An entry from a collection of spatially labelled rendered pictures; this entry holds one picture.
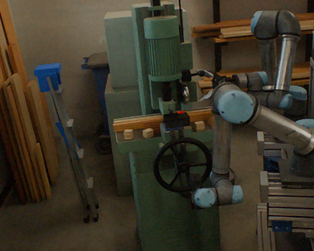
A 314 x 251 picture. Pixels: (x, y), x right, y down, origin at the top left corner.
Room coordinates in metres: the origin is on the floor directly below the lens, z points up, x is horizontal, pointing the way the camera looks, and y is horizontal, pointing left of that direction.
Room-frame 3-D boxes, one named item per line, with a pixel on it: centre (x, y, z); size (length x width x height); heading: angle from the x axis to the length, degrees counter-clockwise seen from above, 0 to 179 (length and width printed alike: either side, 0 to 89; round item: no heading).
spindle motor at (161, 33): (2.13, -0.07, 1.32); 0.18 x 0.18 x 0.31
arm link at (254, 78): (1.99, -0.51, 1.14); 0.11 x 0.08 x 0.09; 97
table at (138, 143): (2.02, -0.08, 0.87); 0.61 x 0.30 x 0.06; 97
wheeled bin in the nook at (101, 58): (4.05, 0.35, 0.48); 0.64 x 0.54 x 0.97; 94
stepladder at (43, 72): (2.74, 0.63, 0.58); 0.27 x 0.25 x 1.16; 94
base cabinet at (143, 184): (2.24, -0.05, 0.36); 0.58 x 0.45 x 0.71; 7
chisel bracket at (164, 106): (2.15, -0.07, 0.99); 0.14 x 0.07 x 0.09; 7
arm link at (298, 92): (2.11, -0.74, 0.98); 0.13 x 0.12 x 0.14; 54
